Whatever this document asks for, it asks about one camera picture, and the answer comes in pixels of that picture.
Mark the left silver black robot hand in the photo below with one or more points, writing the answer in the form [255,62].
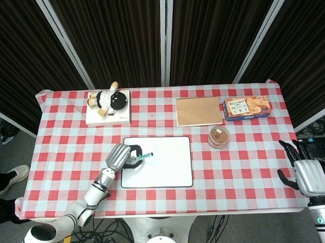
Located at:
[120,156]

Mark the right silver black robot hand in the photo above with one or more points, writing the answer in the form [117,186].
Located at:
[308,179]

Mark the teal white marker pen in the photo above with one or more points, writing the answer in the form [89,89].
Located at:
[144,156]

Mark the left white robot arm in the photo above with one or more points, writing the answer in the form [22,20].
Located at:
[67,215]

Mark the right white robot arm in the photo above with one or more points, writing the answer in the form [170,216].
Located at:
[324,219]

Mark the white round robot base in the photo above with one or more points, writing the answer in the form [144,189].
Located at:
[159,233]

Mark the white flat box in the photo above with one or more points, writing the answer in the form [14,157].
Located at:
[109,116]

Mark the red white checkered tablecloth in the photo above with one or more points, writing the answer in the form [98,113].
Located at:
[162,121]

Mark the black white plush doll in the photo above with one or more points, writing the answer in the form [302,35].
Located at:
[108,99]

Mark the brown spiral notebook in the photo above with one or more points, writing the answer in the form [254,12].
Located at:
[199,111]

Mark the orange blue biscuit box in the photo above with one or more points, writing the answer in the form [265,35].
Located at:
[246,108]

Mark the round clear snack container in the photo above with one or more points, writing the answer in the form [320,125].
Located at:
[219,136]

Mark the white sneaker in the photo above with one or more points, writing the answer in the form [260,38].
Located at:
[13,176]

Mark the white drawing board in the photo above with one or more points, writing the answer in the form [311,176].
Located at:
[164,164]

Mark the grey partition frame post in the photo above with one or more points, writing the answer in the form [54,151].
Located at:
[313,121]
[263,35]
[65,42]
[10,122]
[167,38]

